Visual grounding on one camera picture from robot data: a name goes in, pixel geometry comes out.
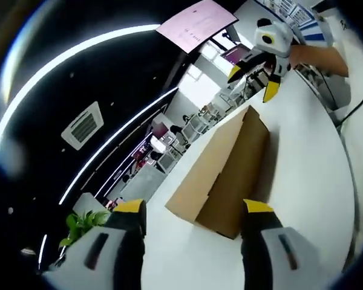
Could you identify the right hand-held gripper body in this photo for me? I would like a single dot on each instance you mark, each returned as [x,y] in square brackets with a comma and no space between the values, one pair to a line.
[278,39]

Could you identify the ceiling air conditioner vent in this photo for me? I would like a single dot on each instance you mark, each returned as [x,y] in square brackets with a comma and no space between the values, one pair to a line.
[83,125]

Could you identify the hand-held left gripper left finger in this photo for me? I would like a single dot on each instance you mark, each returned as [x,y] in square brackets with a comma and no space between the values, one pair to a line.
[124,220]

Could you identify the potted green plant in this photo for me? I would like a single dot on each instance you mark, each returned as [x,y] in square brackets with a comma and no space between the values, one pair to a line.
[84,220]

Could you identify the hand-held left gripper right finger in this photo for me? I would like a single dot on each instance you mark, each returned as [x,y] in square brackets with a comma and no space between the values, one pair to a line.
[260,223]

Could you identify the brown cardboard shoe box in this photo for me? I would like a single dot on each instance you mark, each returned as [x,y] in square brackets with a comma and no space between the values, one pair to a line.
[239,157]

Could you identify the desktop monitor with purple text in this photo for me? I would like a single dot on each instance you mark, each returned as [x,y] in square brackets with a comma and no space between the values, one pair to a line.
[234,54]

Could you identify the row of wall posters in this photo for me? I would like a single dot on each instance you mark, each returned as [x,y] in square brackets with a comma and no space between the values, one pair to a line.
[302,15]

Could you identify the pink paper sheet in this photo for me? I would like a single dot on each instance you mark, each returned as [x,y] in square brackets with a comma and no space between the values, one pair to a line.
[196,24]

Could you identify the curved ceiling light strip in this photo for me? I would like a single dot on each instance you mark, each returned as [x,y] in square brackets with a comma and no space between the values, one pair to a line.
[109,139]
[139,29]

